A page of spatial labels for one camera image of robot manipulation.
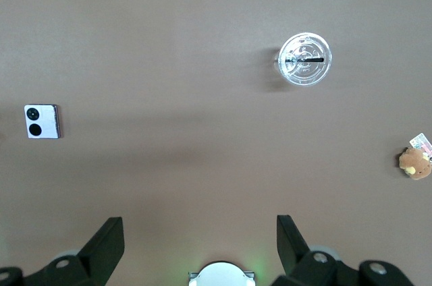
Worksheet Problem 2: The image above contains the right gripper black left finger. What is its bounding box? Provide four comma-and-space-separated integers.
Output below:
20, 217, 126, 286

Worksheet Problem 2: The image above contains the clear plastic lidded cup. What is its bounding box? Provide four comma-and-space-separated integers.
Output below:
273, 31, 333, 87

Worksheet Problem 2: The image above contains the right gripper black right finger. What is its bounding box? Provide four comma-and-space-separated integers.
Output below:
271, 214, 364, 286

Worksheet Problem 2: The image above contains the brown plush toy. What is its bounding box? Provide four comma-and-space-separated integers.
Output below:
396, 146, 432, 181

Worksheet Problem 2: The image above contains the colourful paper tag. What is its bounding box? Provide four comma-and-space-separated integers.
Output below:
408, 132, 432, 156

